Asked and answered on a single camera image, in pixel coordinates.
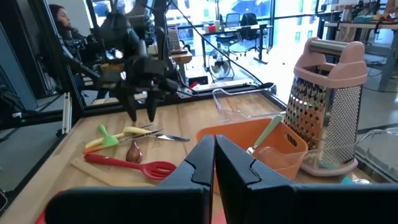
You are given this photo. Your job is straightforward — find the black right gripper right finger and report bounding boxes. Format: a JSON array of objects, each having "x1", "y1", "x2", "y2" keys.
[{"x1": 216, "y1": 134, "x2": 398, "y2": 224}]

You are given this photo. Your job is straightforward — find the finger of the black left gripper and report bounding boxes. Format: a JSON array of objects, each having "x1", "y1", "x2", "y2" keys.
[
  {"x1": 116, "y1": 82, "x2": 138, "y2": 123},
  {"x1": 145, "y1": 88, "x2": 162, "y2": 123}
]

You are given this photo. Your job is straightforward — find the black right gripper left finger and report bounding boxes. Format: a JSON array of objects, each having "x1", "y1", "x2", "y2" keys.
[{"x1": 45, "y1": 134, "x2": 215, "y2": 224}]

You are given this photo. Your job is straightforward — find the silver table knife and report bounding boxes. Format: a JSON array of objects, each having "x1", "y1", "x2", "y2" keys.
[{"x1": 154, "y1": 133, "x2": 191, "y2": 143}]

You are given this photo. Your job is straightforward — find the red slotted spatula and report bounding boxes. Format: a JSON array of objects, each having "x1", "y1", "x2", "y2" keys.
[{"x1": 83, "y1": 153, "x2": 177, "y2": 181}]

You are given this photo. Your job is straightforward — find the orange handled knife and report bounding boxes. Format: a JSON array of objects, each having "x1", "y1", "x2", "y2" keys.
[{"x1": 82, "y1": 128, "x2": 165, "y2": 156}]

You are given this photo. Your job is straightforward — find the mint green handled knife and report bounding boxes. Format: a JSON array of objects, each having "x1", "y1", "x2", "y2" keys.
[{"x1": 247, "y1": 114, "x2": 284, "y2": 156}]

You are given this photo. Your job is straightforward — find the grey device with display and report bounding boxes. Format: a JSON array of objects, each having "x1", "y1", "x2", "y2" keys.
[{"x1": 167, "y1": 27, "x2": 185, "y2": 54}]

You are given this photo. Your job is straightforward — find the brown wooden spoon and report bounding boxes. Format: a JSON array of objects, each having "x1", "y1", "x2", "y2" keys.
[{"x1": 125, "y1": 139, "x2": 144, "y2": 164}]

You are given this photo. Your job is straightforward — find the orange translucent measuring cup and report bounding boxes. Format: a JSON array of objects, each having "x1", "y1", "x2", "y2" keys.
[{"x1": 257, "y1": 146, "x2": 298, "y2": 180}]

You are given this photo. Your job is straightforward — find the silver aluminium profile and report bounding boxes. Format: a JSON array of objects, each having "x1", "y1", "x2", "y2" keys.
[{"x1": 62, "y1": 91, "x2": 73, "y2": 134}]

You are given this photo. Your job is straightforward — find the floor fan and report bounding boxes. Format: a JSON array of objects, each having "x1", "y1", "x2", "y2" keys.
[{"x1": 207, "y1": 49, "x2": 236, "y2": 82}]

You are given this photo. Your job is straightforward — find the person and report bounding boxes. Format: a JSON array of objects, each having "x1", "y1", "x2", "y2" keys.
[{"x1": 48, "y1": 3, "x2": 103, "y2": 97}]

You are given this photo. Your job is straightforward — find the orange plastic bin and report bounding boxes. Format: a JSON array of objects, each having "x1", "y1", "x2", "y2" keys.
[{"x1": 195, "y1": 117, "x2": 309, "y2": 195}]

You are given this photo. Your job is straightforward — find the black desk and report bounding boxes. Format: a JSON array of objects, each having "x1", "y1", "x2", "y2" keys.
[{"x1": 200, "y1": 24, "x2": 274, "y2": 70}]

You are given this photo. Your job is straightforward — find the blue office chair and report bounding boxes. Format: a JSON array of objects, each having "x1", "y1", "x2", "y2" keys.
[{"x1": 215, "y1": 12, "x2": 242, "y2": 60}]

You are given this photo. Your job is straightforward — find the pink metal box grater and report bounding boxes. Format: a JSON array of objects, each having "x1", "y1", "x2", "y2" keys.
[{"x1": 283, "y1": 36, "x2": 369, "y2": 177}]

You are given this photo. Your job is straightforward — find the black office chair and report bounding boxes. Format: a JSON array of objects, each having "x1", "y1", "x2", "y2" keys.
[{"x1": 241, "y1": 12, "x2": 262, "y2": 52}]

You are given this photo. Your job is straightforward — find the wooden top work table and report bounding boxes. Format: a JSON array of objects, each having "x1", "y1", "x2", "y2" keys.
[{"x1": 317, "y1": 11, "x2": 398, "y2": 93}]

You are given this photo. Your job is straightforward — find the black table frame rail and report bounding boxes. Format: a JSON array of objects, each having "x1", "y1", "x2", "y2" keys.
[{"x1": 0, "y1": 81, "x2": 278, "y2": 131}]

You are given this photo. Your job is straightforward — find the thin black hanging cable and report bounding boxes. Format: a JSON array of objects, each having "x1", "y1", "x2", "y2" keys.
[{"x1": 169, "y1": 0, "x2": 265, "y2": 85}]

